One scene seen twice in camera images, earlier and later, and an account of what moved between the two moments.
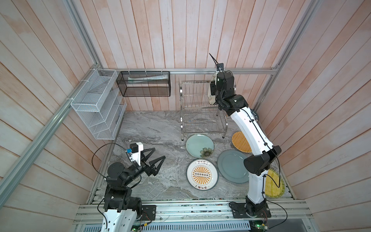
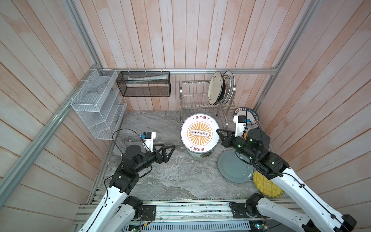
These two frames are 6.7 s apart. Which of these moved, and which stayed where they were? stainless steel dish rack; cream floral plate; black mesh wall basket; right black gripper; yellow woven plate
Moved: right black gripper
Stayed: black mesh wall basket; cream floral plate; yellow woven plate; stainless steel dish rack
